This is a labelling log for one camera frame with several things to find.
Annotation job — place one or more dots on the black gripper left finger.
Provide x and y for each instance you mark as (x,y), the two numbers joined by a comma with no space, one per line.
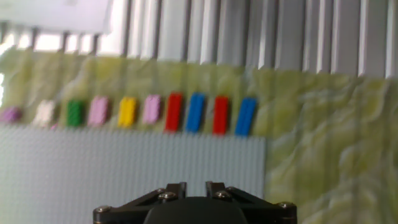
(130,208)

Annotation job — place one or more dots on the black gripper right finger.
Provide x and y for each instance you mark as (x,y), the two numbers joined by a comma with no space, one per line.
(264,210)

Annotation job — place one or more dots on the blue long Lego brick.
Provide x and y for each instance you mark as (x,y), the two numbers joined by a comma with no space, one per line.
(245,116)
(196,112)

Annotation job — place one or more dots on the grey Lego baseplate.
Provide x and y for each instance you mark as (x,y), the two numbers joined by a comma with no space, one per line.
(124,171)

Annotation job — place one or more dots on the yellow Lego brick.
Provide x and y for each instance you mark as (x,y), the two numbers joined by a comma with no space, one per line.
(127,111)

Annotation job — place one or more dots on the pink Lego brick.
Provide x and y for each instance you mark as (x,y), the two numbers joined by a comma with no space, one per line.
(152,109)
(98,110)

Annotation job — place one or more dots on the red long Lego brick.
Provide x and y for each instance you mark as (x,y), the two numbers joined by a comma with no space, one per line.
(220,115)
(173,112)

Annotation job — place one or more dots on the green Lego brick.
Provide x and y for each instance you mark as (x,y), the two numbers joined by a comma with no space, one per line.
(75,113)

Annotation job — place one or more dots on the white Lego brick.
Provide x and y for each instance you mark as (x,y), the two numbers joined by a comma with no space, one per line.
(44,113)

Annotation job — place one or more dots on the small magenta Lego brick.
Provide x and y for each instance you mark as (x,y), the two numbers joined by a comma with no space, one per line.
(11,114)

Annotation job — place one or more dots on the green marble pattern mat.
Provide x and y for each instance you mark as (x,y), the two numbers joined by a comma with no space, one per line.
(326,140)

